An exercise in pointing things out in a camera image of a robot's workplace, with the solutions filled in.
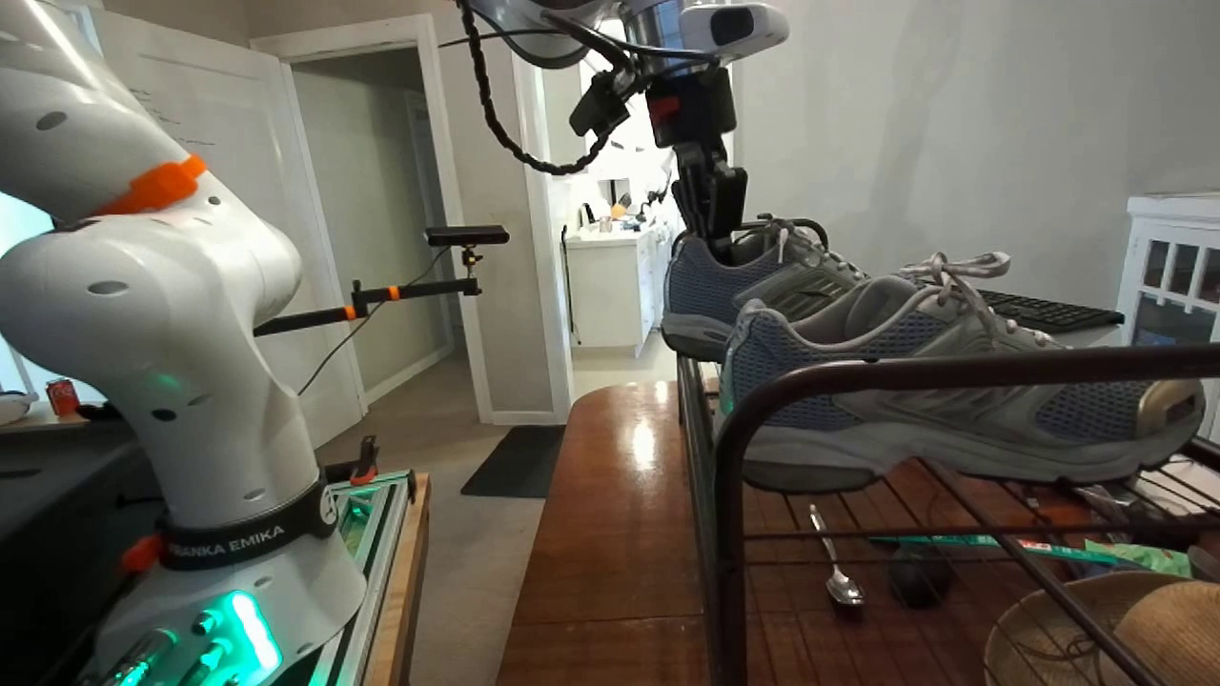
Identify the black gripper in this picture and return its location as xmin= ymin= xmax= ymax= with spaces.
xmin=646 ymin=63 xmax=748 ymax=255

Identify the blue grey sneaker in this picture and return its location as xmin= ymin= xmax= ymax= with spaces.
xmin=659 ymin=212 xmax=862 ymax=361
xmin=725 ymin=253 xmax=1207 ymax=493

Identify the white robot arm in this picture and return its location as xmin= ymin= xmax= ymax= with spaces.
xmin=0 ymin=0 xmax=368 ymax=686

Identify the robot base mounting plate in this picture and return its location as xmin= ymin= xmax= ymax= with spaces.
xmin=72 ymin=465 xmax=434 ymax=686

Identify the dark metal shoe rack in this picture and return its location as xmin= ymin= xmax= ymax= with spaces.
xmin=678 ymin=345 xmax=1220 ymax=686

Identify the black floor mat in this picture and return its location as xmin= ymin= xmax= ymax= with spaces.
xmin=462 ymin=427 xmax=565 ymax=500

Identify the metal spoon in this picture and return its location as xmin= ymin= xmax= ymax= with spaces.
xmin=810 ymin=506 xmax=862 ymax=610

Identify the white cabinet with glass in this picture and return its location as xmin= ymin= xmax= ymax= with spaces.
xmin=1110 ymin=189 xmax=1220 ymax=443

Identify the white door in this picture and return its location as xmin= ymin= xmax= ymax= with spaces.
xmin=100 ymin=10 xmax=368 ymax=446

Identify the woven straw hat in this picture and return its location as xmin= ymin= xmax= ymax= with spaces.
xmin=986 ymin=572 xmax=1220 ymax=686

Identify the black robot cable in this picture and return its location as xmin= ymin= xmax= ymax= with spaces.
xmin=453 ymin=0 xmax=641 ymax=180

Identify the black camera on stand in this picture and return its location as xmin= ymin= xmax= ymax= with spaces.
xmin=255 ymin=225 xmax=511 ymax=334

